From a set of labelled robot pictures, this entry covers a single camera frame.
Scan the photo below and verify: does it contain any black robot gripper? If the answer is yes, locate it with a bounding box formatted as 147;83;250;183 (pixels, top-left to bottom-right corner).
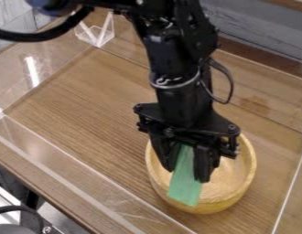
135;72;240;183

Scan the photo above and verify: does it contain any green rectangular block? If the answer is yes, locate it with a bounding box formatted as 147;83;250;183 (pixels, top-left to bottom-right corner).
167;145;202;207

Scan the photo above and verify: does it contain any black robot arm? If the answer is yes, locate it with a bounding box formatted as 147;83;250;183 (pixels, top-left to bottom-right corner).
0;0;240;183

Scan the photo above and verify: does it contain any brown wooden bowl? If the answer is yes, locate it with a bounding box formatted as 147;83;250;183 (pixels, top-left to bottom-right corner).
145;134;256;214

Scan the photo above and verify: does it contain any black metal bracket with bolt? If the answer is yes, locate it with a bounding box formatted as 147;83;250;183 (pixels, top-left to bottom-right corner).
20;211;68;234

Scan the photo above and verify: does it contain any black cable bottom left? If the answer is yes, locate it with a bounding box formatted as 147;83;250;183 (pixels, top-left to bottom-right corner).
0;205;48;234

